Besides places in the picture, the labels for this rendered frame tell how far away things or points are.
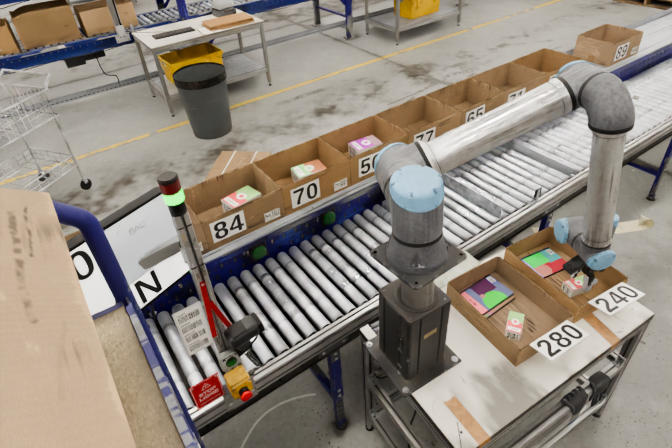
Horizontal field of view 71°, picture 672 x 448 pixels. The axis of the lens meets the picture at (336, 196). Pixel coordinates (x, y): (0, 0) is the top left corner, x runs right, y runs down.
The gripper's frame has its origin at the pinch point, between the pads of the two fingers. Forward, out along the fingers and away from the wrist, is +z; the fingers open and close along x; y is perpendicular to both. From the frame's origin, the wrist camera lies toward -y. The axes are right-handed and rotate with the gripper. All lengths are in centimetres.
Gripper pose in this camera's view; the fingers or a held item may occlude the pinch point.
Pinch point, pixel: (577, 284)
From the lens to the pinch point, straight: 218.9
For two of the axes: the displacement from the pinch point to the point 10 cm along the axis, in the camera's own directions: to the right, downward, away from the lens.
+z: 0.6, 8.0, 5.9
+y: 9.4, -2.4, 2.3
